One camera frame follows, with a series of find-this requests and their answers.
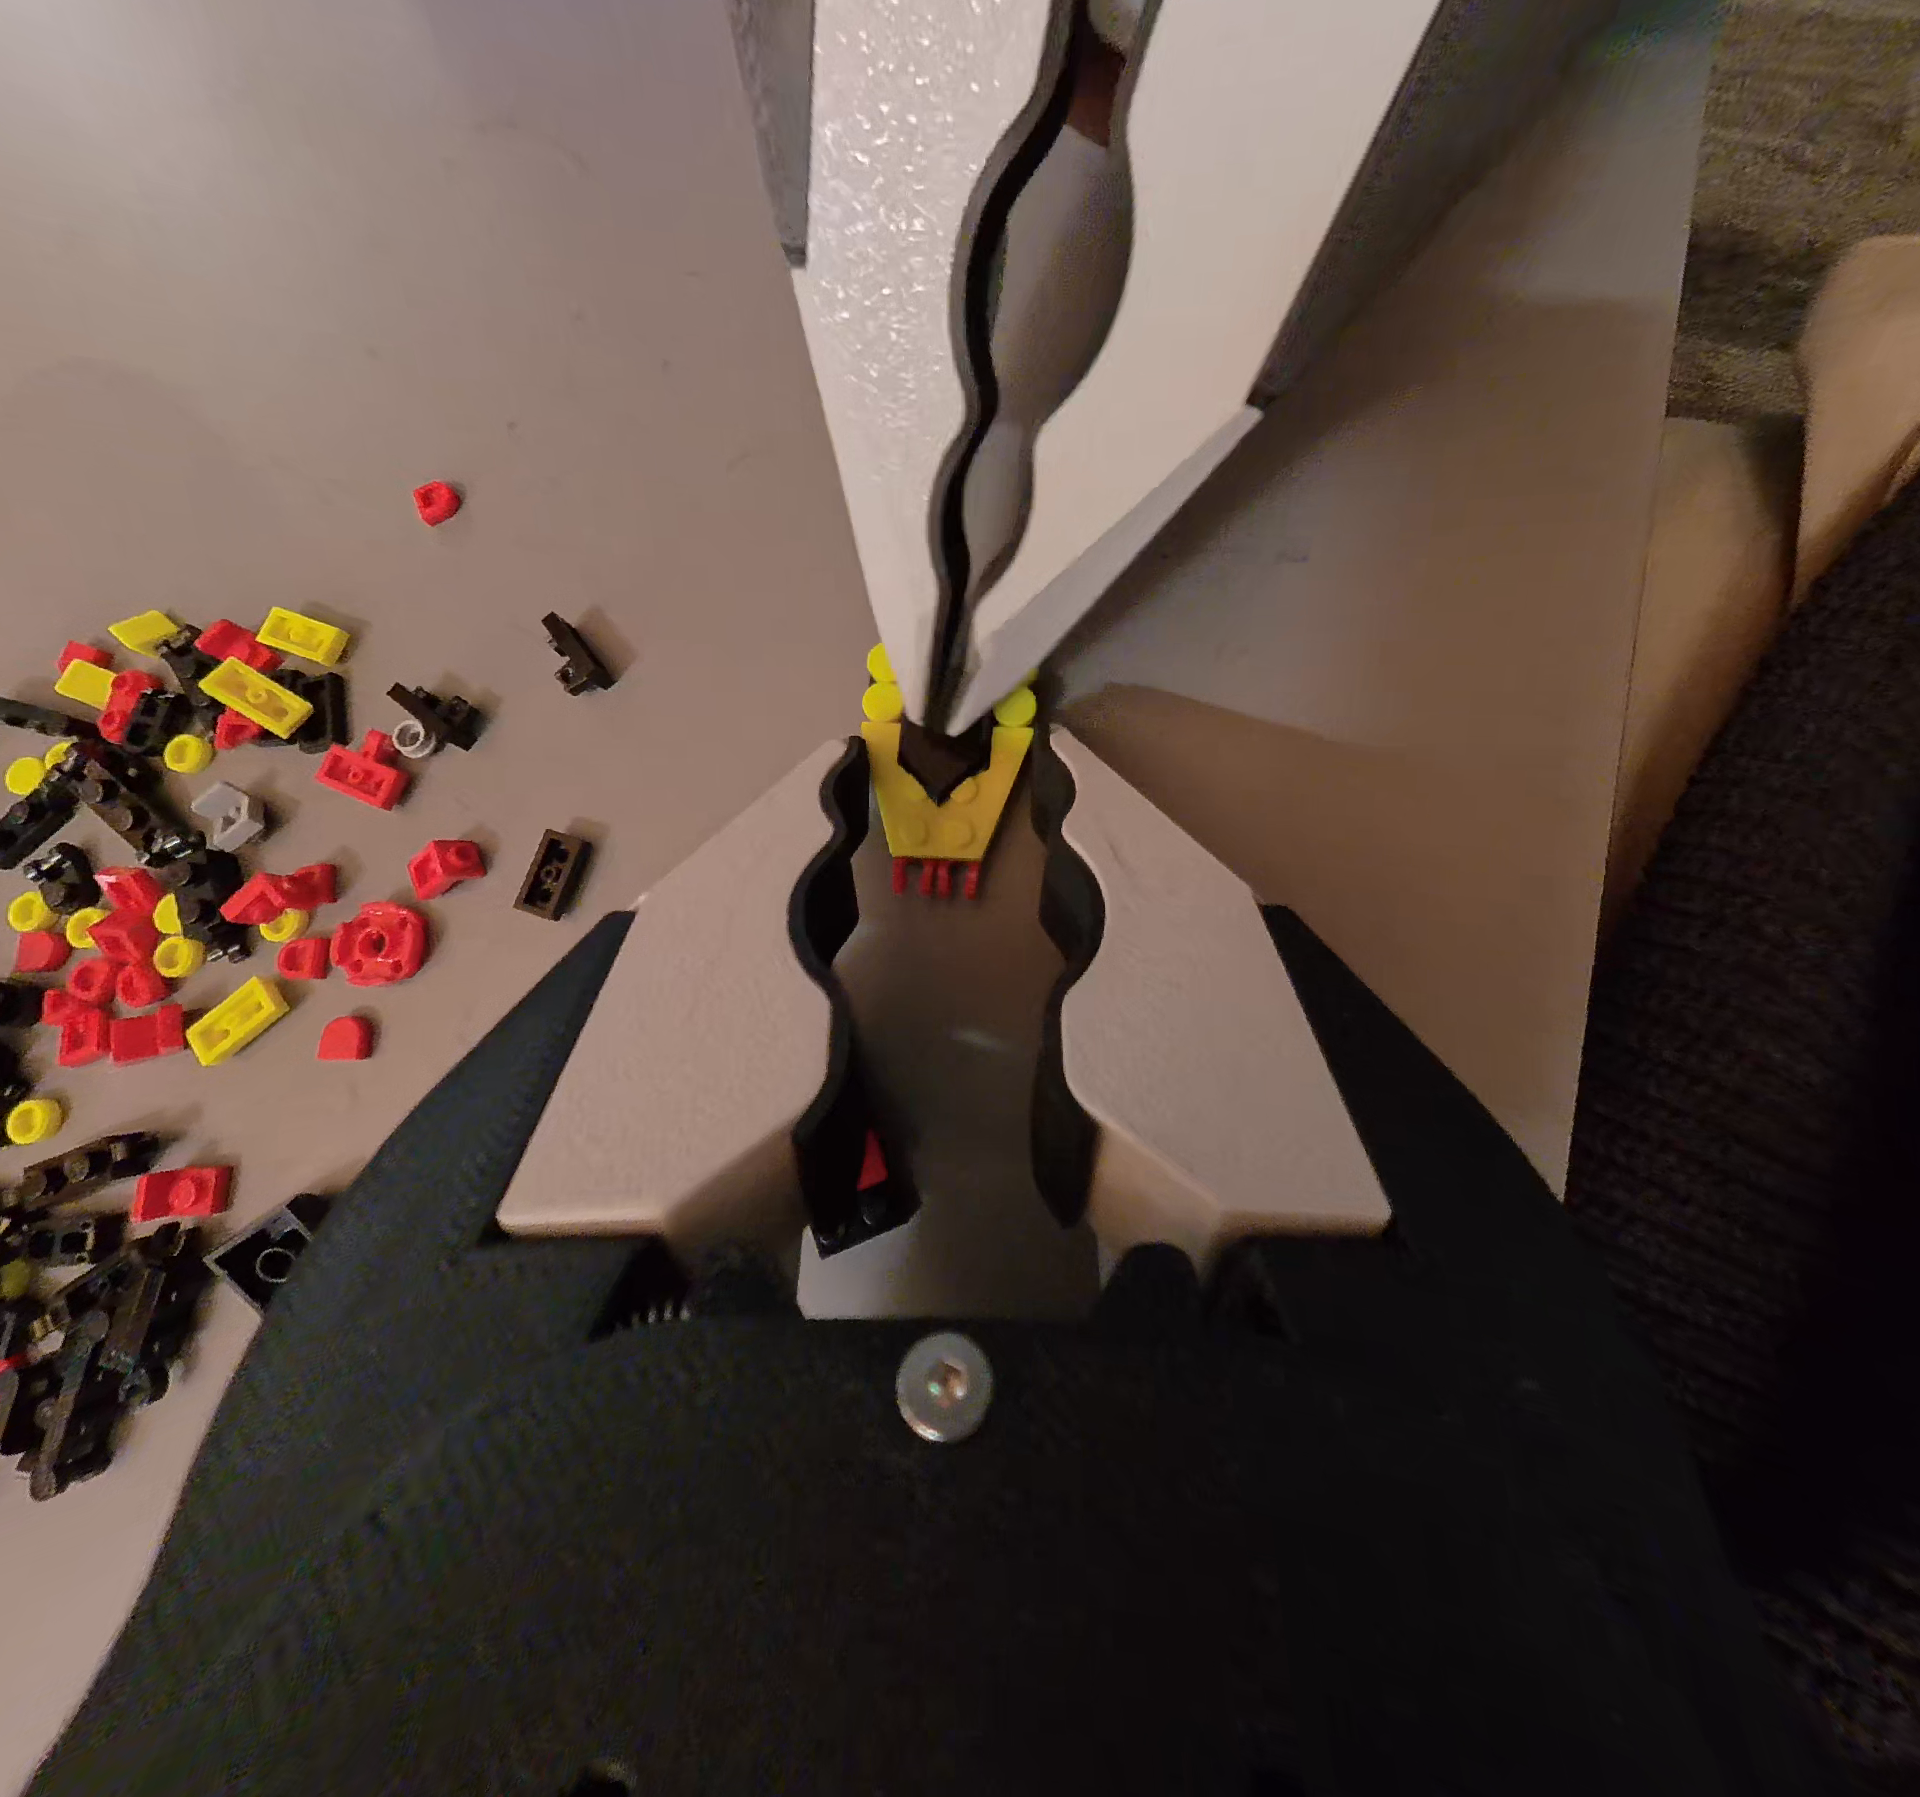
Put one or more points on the yellow and black lego assembly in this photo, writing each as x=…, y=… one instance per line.
x=939, y=830

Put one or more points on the small red lego piece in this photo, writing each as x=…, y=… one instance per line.
x=436, y=503

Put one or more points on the dark brown two-stud lego plate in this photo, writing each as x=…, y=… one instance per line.
x=552, y=875

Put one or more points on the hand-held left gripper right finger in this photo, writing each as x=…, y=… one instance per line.
x=1200, y=1076

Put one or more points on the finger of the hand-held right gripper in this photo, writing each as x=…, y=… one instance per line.
x=901, y=177
x=1292, y=148

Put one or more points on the pile of lego bricks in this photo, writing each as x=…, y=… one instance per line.
x=257, y=695

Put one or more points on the black lego slope brick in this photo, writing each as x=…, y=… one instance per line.
x=263, y=1250

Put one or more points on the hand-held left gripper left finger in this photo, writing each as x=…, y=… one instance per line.
x=676, y=1062

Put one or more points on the black lego plate with red tiles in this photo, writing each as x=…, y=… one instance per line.
x=878, y=1205

